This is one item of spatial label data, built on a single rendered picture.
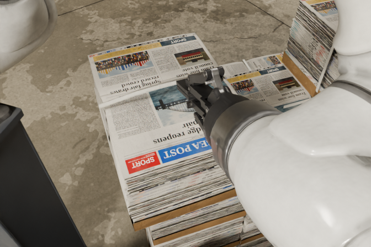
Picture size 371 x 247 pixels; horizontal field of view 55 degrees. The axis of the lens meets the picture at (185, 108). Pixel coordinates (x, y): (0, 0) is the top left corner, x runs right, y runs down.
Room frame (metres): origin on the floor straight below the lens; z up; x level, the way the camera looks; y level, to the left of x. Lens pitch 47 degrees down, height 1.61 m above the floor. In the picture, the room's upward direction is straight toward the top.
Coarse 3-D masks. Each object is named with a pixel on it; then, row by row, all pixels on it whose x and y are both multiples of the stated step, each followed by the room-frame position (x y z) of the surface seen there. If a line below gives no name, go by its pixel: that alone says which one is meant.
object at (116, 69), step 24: (120, 48) 0.70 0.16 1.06; (144, 48) 0.70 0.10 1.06; (168, 48) 0.70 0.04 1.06; (192, 48) 0.70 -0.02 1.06; (96, 72) 0.61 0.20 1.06; (120, 72) 0.61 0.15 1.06; (144, 72) 0.61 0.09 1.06; (168, 72) 0.61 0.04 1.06; (192, 72) 0.61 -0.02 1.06; (96, 96) 0.65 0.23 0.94
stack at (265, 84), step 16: (240, 80) 0.84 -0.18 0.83; (256, 80) 0.84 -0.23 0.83; (272, 80) 0.83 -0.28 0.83; (288, 80) 0.83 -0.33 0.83; (256, 96) 0.76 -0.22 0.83; (272, 96) 0.76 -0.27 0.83; (288, 96) 0.76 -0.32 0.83; (304, 96) 0.77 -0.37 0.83; (208, 208) 0.44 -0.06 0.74; (224, 208) 0.46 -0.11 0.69; (240, 208) 0.48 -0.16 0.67; (160, 224) 0.40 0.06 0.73; (176, 224) 0.42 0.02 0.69; (192, 224) 0.43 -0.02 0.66; (224, 224) 0.46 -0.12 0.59; (240, 224) 0.48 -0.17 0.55; (176, 240) 0.41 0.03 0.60; (192, 240) 0.43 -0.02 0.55; (208, 240) 0.44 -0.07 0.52; (224, 240) 0.47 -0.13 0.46; (256, 240) 0.50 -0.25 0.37
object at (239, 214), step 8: (232, 216) 0.47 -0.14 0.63; (240, 216) 0.48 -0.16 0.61; (200, 224) 0.44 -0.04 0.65; (208, 224) 0.44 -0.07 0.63; (216, 224) 0.45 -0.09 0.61; (184, 232) 0.42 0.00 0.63; (192, 232) 0.43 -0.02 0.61; (152, 240) 0.40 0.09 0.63; (160, 240) 0.40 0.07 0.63; (168, 240) 0.41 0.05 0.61; (240, 240) 0.49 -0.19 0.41; (248, 240) 0.49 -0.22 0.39
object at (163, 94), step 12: (156, 84) 0.57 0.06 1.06; (108, 96) 0.54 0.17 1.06; (120, 96) 0.54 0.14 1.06; (144, 96) 0.54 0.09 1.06; (156, 96) 0.54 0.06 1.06; (168, 96) 0.54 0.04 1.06; (108, 108) 0.51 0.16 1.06; (120, 108) 0.50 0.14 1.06; (132, 108) 0.50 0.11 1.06; (108, 132) 0.52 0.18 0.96
